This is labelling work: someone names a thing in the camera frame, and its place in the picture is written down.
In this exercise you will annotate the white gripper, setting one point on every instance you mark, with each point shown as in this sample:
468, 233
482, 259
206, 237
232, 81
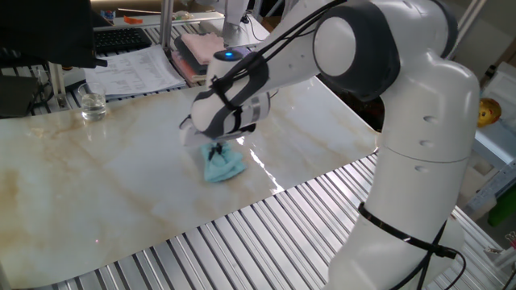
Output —
189, 135

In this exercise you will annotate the light blue fluffy cloth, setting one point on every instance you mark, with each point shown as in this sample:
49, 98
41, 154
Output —
223, 167

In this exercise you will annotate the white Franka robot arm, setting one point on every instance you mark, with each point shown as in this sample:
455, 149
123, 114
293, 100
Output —
423, 129

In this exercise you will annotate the stack of books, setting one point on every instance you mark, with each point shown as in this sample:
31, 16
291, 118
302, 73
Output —
187, 68

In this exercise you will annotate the printed paper sheets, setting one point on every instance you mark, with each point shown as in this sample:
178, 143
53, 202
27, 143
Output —
133, 72

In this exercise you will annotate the marble pattern table mat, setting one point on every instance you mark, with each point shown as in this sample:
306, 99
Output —
101, 181

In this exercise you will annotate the grey white machine column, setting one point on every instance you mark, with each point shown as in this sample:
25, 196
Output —
235, 24

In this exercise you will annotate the clear glass of water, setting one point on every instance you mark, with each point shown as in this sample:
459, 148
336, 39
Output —
93, 106

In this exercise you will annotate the black keyboard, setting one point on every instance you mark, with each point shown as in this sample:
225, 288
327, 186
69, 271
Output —
121, 39

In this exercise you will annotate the orange tool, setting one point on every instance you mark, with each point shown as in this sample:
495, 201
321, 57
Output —
133, 20

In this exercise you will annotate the black box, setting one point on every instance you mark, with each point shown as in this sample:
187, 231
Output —
18, 96

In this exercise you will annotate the black monitor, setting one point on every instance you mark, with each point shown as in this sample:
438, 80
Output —
44, 28

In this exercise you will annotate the yellow piggy bank toy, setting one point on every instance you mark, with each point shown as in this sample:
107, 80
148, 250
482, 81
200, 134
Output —
489, 113

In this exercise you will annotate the grey metal shelf rack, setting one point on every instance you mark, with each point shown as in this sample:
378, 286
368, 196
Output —
493, 149

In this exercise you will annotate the white foam box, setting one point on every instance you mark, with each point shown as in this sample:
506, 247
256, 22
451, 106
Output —
502, 88

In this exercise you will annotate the green box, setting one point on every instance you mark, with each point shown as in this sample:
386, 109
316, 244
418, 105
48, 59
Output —
504, 207

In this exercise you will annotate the aluminium frame post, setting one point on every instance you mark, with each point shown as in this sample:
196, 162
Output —
57, 84
463, 24
166, 24

